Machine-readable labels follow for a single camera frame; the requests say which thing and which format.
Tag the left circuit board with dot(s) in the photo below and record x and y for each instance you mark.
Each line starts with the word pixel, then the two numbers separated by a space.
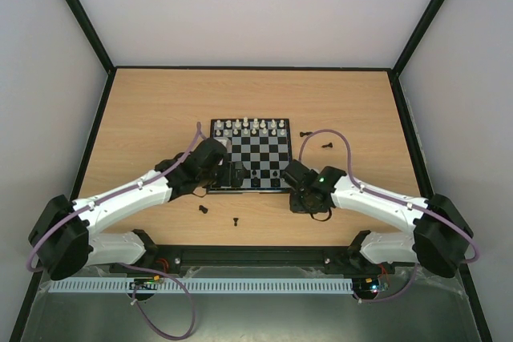
pixel 146 283

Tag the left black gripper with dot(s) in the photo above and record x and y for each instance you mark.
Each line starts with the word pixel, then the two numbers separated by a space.
pixel 227 179

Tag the right black frame post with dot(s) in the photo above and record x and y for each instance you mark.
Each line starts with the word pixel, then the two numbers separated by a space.
pixel 428 16

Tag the black frame post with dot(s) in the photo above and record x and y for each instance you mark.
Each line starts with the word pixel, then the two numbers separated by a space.
pixel 428 16
pixel 91 35

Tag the circuit board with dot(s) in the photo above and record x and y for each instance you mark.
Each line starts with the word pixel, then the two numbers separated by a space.
pixel 146 283
pixel 370 286

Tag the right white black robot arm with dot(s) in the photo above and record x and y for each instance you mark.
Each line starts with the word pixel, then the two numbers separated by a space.
pixel 430 232

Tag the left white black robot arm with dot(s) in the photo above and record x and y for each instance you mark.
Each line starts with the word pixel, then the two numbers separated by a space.
pixel 70 234

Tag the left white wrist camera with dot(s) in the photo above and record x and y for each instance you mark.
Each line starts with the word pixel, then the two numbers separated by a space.
pixel 226 142

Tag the light blue slotted cable duct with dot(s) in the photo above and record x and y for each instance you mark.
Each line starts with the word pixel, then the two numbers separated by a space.
pixel 209 286

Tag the right circuit board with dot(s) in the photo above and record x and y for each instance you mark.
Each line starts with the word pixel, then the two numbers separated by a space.
pixel 370 286

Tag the black and silver chessboard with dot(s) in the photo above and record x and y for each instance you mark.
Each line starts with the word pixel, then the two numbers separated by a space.
pixel 262 153

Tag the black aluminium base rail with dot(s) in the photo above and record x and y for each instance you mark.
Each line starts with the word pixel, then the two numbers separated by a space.
pixel 331 260

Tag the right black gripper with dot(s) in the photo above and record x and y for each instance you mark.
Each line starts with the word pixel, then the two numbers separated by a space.
pixel 292 174

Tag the left black frame post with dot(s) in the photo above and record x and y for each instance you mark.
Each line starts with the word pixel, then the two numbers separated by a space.
pixel 91 35

